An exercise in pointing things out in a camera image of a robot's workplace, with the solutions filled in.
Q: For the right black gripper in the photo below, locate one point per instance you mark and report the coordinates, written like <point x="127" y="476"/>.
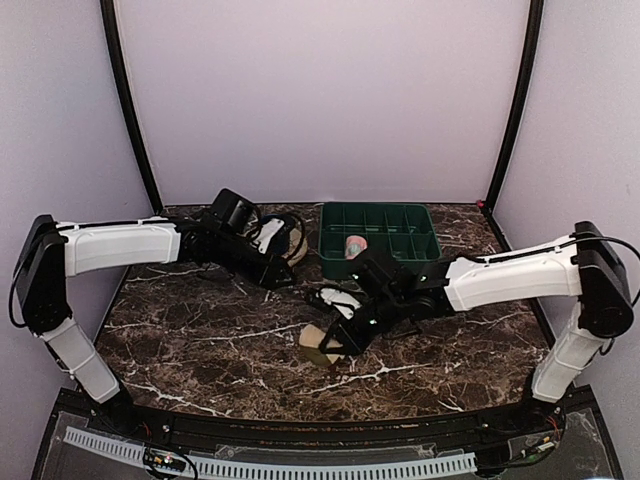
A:
<point x="352" y="343"/>

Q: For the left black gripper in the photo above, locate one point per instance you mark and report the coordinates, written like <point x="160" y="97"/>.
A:
<point x="267" y="273"/>

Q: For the pink patterned sock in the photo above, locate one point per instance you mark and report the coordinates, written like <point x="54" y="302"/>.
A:
<point x="354" y="245"/>

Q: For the green compartment tray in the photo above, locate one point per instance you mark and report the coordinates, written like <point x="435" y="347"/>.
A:
<point x="403" y="230"/>

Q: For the beige striped sock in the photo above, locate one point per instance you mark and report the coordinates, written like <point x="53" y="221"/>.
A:
<point x="309" y="341"/>

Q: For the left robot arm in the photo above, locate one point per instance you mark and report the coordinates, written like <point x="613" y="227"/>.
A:
<point x="231" y="233"/>

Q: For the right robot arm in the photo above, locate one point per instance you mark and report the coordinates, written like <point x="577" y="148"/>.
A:
<point x="582" y="265"/>

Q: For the dark blue mug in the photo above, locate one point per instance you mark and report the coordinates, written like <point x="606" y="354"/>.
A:
<point x="275" y="245"/>

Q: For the black front rail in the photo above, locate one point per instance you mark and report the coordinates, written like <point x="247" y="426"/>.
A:
<point x="488" y="428"/>

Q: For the white slotted cable duct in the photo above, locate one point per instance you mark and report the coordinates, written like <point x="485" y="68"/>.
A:
<point x="170" y="464"/>

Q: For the black left frame post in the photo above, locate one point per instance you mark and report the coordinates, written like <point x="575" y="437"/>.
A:
<point x="126" y="101"/>

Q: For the black frame post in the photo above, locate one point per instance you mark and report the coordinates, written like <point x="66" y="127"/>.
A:
<point x="521" y="89"/>
<point x="126" y="101"/>

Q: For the black right frame post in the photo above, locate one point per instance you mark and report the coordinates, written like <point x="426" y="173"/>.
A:
<point x="521" y="89"/>

